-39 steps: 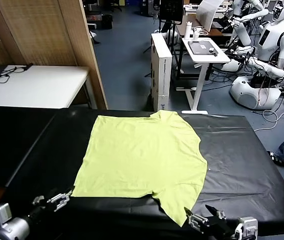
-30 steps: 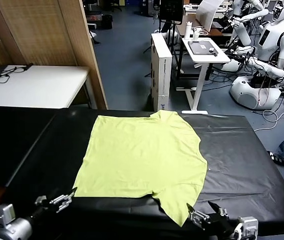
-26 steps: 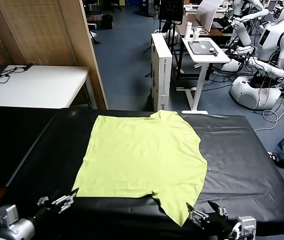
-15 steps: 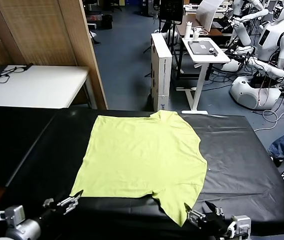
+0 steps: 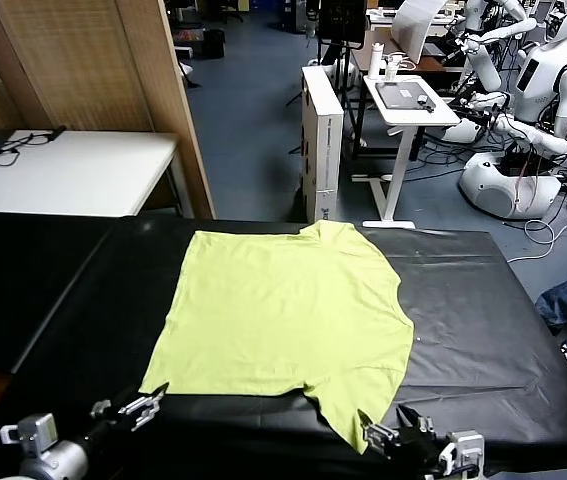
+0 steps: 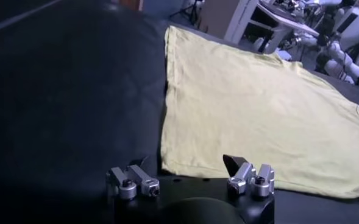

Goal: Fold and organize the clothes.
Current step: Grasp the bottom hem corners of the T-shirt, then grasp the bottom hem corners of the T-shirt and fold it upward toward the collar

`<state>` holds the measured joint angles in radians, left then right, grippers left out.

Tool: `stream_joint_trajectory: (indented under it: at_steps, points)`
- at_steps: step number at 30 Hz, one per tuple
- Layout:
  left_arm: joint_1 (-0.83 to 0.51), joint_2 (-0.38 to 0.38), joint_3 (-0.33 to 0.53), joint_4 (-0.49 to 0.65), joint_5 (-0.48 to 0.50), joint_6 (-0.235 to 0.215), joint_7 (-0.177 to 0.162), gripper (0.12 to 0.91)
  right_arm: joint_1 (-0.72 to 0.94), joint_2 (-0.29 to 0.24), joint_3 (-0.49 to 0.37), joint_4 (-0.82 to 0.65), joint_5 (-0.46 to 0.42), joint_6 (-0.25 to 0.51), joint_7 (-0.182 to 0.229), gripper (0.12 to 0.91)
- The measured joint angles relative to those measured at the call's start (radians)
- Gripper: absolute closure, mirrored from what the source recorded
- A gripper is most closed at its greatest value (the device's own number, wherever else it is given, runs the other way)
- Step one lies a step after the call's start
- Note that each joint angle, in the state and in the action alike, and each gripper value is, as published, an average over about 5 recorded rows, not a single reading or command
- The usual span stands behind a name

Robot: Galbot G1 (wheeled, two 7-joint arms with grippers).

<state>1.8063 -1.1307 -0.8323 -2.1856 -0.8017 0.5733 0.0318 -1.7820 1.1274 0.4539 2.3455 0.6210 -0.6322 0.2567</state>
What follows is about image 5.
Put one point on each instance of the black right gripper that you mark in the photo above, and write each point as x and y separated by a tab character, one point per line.
415	447

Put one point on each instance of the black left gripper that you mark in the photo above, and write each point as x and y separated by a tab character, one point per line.
110	429

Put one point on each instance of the yellow-green t-shirt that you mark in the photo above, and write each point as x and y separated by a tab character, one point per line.
283	310

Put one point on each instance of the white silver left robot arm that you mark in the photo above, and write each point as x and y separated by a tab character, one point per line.
58	460

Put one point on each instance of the white humanoid robot raised arm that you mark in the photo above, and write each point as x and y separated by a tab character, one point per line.
483	65

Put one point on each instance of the black glossy table cover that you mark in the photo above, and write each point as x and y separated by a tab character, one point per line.
463	325

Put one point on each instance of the white rectangular table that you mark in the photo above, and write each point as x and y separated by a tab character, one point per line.
88	170

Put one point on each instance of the tall white cardboard box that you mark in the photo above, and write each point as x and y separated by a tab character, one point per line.
323	150

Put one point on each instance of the white height-adjustable desk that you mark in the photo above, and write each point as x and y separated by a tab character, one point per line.
413	116

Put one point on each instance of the grey closed laptop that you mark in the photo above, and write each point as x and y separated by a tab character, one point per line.
400	94

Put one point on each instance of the wooden partition screen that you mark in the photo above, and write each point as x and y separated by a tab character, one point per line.
78	65

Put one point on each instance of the white cup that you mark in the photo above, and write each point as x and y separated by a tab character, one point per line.
392	70

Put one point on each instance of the brown desk with black legs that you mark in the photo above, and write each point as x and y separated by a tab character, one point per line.
438	65

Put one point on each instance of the white drinking bottle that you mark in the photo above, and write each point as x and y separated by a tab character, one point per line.
375	60

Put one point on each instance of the white humanoid robot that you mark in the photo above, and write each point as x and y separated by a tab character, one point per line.
538	85

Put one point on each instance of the black waste bin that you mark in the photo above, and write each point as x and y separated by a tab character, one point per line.
214	44

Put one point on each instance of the white curved panel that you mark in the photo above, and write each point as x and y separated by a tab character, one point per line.
413	27

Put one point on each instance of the black monitor on tripod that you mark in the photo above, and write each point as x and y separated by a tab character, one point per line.
343	20

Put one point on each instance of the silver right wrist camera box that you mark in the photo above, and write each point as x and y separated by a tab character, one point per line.
463	450

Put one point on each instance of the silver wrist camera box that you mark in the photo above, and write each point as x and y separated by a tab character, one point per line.
33	431
463	450

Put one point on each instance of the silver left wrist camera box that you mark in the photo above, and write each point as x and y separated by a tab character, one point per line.
33	431

